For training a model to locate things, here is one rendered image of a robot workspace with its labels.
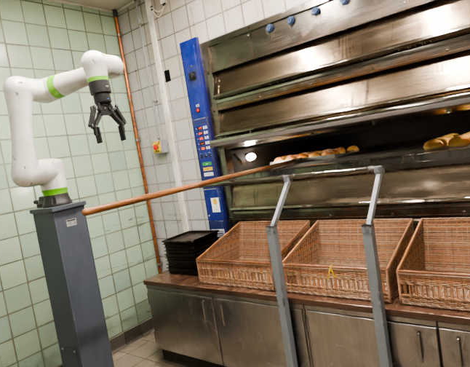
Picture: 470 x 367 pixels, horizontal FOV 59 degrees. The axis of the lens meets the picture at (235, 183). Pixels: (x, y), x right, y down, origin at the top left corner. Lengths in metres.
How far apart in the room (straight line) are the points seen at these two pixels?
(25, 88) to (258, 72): 1.34
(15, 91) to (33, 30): 1.13
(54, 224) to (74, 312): 0.46
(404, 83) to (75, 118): 2.21
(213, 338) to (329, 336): 0.78
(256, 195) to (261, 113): 0.55
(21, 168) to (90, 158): 1.12
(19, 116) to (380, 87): 1.80
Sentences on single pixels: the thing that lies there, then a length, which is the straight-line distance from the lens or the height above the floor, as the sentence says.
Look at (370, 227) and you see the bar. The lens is 1.78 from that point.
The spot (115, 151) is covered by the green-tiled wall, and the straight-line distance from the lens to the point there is 3.38.
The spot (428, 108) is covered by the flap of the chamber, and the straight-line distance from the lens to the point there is 2.12.
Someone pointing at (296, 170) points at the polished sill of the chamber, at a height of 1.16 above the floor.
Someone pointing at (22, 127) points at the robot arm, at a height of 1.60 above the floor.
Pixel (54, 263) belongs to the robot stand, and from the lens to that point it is 2.36.
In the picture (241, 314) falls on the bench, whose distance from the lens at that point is 2.38.
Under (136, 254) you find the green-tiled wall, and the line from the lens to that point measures 3.46.
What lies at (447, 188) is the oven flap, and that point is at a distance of 2.29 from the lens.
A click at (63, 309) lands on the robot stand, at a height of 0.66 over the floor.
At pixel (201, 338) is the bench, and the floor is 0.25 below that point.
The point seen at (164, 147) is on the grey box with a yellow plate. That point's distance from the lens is 3.23.
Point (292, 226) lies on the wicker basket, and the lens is 2.62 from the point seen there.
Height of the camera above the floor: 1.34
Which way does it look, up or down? 4 degrees down
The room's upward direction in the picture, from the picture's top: 9 degrees counter-clockwise
